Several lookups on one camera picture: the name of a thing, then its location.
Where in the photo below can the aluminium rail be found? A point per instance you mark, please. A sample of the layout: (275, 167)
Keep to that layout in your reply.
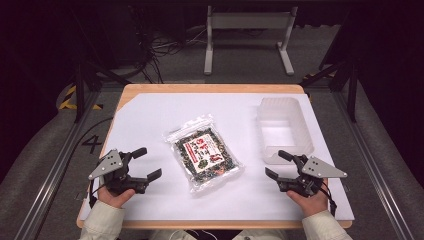
(56, 173)
(373, 166)

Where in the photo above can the person's left hand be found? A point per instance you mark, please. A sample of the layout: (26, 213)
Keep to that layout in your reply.
(115, 199)

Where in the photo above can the wooden table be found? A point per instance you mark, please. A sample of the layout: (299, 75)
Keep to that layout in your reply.
(200, 88)

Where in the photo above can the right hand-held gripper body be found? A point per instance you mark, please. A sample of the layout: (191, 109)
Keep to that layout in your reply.
(316, 168)

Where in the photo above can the person's right hand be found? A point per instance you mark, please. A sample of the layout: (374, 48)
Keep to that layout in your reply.
(311, 204)

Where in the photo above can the clear dried seaweed packet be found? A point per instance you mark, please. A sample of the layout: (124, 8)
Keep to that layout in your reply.
(203, 155)

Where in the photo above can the white metal stand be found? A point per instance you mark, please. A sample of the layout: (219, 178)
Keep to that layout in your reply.
(250, 21)

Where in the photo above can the yellow black hazard tape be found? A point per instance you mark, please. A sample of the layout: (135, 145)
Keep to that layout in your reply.
(68, 101)

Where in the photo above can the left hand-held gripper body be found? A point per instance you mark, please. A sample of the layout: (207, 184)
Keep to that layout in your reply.
(111, 165)

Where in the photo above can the white paper sheet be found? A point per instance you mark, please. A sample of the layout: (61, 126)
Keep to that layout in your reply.
(160, 110)

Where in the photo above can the black metal stand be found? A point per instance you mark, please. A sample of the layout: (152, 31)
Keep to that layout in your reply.
(80, 86)
(351, 86)

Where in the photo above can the translucent plastic container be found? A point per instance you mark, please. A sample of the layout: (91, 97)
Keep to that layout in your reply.
(283, 133)

